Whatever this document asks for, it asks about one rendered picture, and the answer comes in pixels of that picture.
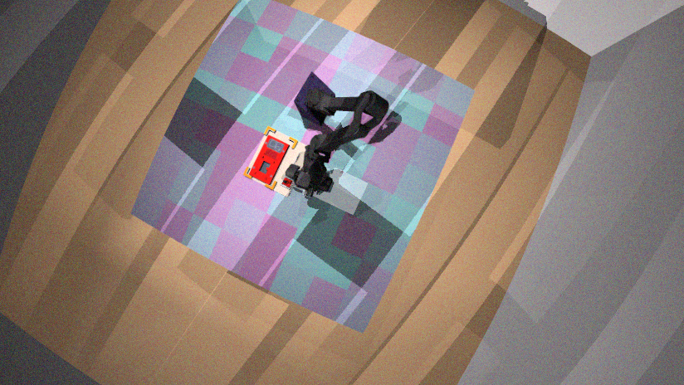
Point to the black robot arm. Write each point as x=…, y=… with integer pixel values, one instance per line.
x=367, y=102

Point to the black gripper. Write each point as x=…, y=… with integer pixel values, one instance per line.
x=293, y=172

